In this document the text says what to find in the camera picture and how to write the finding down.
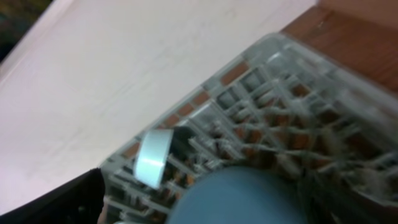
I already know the dark blue plate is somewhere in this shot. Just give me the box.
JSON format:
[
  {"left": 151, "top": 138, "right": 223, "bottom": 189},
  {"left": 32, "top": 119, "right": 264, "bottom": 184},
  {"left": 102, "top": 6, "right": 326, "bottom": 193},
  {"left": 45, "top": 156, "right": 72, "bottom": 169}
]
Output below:
[{"left": 167, "top": 167, "right": 308, "bottom": 224}]

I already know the light blue bowl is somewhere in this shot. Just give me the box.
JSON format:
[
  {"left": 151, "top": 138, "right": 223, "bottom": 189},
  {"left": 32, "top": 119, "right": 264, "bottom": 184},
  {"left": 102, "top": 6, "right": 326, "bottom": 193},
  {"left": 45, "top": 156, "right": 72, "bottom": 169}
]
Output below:
[{"left": 134, "top": 129, "right": 174, "bottom": 189}]

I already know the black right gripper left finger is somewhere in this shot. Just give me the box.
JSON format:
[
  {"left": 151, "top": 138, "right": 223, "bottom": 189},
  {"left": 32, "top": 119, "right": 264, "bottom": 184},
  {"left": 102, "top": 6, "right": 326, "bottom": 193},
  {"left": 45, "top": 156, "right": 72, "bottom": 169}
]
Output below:
[{"left": 1, "top": 168, "right": 105, "bottom": 224}]

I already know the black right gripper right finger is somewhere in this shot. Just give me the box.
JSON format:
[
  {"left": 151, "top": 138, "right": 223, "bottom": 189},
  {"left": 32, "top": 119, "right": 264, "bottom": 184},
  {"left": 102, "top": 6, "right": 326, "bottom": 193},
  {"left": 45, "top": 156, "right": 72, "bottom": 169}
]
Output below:
[{"left": 297, "top": 174, "right": 397, "bottom": 224}]

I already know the grey dishwasher rack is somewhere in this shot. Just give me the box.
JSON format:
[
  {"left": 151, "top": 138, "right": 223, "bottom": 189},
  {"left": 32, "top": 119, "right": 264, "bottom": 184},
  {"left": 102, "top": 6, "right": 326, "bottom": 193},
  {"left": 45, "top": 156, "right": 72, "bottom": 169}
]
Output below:
[{"left": 101, "top": 34, "right": 397, "bottom": 223}]

